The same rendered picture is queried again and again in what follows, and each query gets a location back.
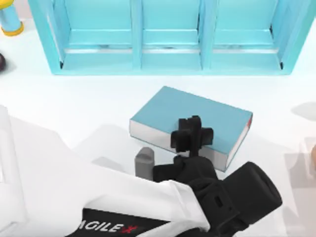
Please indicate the blue book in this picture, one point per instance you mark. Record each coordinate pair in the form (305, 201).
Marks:
(192, 108)

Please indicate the pale grey rounded box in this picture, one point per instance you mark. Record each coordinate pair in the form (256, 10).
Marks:
(144, 164)

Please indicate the light blue rack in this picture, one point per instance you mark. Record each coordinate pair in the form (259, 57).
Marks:
(170, 61)

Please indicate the orange brown object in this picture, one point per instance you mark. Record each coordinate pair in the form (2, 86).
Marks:
(313, 158)

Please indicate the dark maroon round object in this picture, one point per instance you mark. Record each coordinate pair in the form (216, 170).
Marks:
(2, 62)

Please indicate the blue and yellow trophy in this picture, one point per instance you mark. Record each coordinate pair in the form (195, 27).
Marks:
(10, 22)

